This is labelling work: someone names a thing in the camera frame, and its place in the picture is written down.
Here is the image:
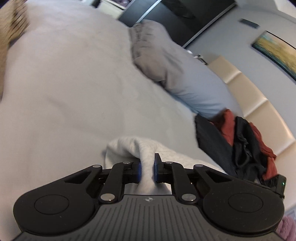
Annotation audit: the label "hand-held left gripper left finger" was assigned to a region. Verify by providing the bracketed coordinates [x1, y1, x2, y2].
[63, 161, 142, 204]

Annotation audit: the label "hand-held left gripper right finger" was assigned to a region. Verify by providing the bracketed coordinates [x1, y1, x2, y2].
[154, 153, 234, 204]

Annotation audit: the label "white sweatshirt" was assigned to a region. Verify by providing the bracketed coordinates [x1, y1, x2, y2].
[102, 137, 228, 196]

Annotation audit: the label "beige striped shirt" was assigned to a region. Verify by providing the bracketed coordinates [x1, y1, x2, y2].
[0, 0, 30, 102]

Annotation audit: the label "purple fluffy rug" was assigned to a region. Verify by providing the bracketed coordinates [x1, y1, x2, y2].
[276, 214, 296, 241]

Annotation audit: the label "black jeans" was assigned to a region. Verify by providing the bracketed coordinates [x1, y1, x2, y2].
[232, 116, 269, 183]

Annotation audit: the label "black t-shirt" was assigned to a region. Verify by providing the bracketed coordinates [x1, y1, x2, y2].
[194, 115, 236, 178]

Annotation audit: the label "rust red garment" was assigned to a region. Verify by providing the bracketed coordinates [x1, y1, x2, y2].
[214, 109, 278, 182]

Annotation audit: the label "beige padded headboard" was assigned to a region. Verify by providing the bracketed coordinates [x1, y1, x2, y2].
[208, 56, 296, 163]

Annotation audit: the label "grey pillow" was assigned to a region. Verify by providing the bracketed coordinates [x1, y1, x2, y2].
[128, 20, 242, 120]

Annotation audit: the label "black wardrobe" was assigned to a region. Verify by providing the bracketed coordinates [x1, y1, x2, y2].
[118, 0, 236, 49]

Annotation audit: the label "white plastic storage box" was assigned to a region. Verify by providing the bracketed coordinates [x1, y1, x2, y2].
[99, 0, 130, 10]

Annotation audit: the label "framed yellow wall painting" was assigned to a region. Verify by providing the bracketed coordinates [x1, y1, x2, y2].
[251, 31, 296, 81]

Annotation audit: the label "grey wall plate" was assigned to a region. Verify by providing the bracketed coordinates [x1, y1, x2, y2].
[239, 19, 259, 29]

